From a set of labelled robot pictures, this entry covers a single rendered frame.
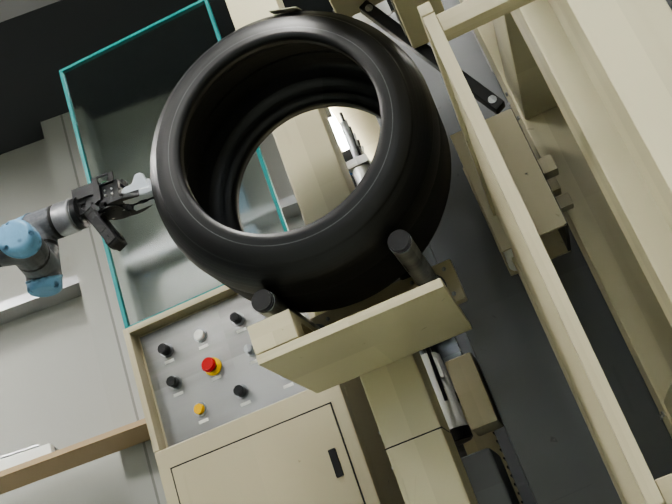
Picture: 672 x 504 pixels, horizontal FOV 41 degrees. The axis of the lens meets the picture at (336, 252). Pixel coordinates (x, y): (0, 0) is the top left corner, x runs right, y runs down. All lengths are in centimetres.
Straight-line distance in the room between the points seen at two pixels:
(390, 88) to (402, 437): 73
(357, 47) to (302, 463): 110
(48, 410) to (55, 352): 37
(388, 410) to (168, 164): 70
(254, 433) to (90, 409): 346
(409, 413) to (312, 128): 73
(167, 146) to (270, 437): 90
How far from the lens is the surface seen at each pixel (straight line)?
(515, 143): 199
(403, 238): 163
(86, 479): 574
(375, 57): 175
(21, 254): 187
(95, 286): 580
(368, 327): 165
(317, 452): 234
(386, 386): 196
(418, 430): 193
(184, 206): 176
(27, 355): 607
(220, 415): 251
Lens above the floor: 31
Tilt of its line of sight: 22 degrees up
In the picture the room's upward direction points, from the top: 20 degrees counter-clockwise
